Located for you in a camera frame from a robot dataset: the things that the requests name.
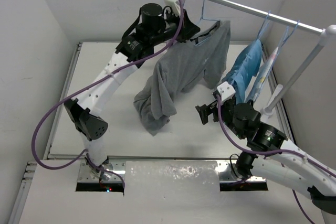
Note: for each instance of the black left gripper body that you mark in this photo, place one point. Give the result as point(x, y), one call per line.
point(172, 22)

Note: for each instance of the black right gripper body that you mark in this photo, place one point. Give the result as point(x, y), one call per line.
point(226, 107)

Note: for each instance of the grey t shirt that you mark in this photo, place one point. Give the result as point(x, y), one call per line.
point(179, 70)

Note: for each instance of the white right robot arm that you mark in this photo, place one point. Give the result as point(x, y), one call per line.
point(267, 152)

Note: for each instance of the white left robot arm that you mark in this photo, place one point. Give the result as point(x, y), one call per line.
point(154, 25)

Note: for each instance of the light blue t shirt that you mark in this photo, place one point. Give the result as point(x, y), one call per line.
point(244, 68)

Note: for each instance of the blue hanger under blue shirt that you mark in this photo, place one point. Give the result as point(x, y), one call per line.
point(263, 26)

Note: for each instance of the blue hanger under floral garment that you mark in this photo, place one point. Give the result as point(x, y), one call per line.
point(286, 36)

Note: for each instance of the floral white garment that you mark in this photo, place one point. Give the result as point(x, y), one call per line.
point(262, 76)

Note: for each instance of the white front cover board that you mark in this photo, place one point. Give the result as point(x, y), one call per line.
point(161, 192)

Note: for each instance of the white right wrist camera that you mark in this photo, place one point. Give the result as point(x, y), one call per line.
point(226, 91)

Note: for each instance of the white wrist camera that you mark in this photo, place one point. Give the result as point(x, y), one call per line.
point(226, 91)
point(175, 5)

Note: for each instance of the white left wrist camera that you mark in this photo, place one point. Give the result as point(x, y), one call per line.
point(175, 5)

